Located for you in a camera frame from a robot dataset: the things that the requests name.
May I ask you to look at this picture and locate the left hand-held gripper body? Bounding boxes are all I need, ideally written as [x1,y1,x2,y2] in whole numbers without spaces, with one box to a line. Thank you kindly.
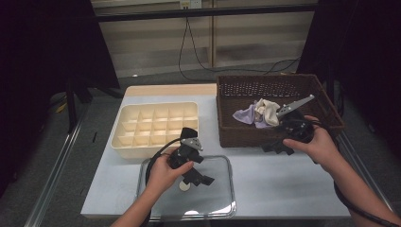
[168,137,204,170]

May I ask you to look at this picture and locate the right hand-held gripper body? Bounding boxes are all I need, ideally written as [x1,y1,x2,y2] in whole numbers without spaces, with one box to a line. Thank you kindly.
[275,94,316,144]

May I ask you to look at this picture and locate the clear lid with round knob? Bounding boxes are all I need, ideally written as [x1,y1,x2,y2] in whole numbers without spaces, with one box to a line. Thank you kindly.
[135,154,237,221]

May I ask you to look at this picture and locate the black sock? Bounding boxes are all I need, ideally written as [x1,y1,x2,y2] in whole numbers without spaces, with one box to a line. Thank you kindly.
[180,127,199,142]

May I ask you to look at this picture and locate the brown wicker basket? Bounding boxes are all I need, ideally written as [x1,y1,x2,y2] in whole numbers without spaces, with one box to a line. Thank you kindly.
[216,74,345,148]

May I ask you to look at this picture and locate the cream compartment storage box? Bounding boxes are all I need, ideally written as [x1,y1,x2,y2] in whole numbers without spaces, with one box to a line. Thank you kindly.
[111,100,201,160]

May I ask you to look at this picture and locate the person's left hand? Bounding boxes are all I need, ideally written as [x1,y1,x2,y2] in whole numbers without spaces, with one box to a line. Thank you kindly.
[146,150,195,198]

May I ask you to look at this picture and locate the person's right hand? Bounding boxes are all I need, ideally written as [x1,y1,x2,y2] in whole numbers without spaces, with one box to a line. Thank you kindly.
[282,114,340,171]

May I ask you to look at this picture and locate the black metal stand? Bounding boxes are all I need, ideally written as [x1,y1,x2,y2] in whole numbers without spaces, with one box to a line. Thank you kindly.
[65,75,126,133]

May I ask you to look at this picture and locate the dark curtain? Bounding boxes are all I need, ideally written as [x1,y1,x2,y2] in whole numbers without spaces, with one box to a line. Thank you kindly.
[0,0,121,190]
[296,0,401,159]

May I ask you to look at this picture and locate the black horizontal bar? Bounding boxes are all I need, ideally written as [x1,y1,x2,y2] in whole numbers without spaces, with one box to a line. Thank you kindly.
[94,3,318,23]

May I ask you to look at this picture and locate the metal floor rail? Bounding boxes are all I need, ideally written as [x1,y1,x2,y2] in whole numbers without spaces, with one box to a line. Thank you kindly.
[337,131,401,227]
[24,103,91,227]

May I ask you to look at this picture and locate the right hand-held gripper cable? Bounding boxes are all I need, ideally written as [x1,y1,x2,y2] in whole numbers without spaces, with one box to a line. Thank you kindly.
[310,119,401,227]

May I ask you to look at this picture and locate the black wall cable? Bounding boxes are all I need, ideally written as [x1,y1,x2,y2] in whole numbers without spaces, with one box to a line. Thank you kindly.
[178,17,194,81]
[187,17,302,76]

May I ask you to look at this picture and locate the wooden vertical post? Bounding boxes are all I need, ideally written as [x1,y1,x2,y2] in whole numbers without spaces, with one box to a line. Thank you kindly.
[210,0,218,68]

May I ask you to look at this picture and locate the white wall socket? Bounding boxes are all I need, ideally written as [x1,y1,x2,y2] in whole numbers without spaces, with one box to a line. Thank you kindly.
[179,0,202,9]

